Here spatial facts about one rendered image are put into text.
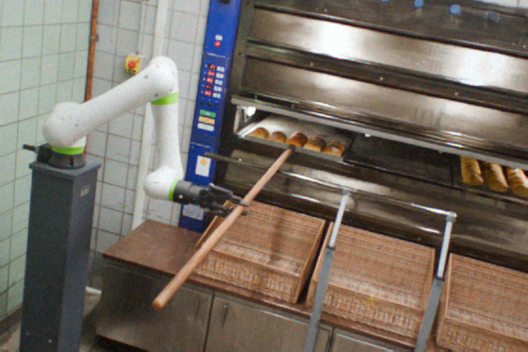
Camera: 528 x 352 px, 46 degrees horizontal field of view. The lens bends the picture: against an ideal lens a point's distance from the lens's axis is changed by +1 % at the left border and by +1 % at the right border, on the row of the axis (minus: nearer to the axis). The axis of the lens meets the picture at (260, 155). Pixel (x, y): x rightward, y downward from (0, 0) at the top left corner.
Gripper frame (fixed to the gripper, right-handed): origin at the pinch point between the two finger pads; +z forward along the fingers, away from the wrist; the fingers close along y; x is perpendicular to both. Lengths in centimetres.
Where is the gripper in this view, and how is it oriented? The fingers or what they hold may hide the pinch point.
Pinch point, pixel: (239, 207)
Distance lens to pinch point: 240.1
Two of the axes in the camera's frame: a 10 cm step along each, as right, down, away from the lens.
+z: 9.5, 2.3, -1.9
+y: -1.7, 9.4, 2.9
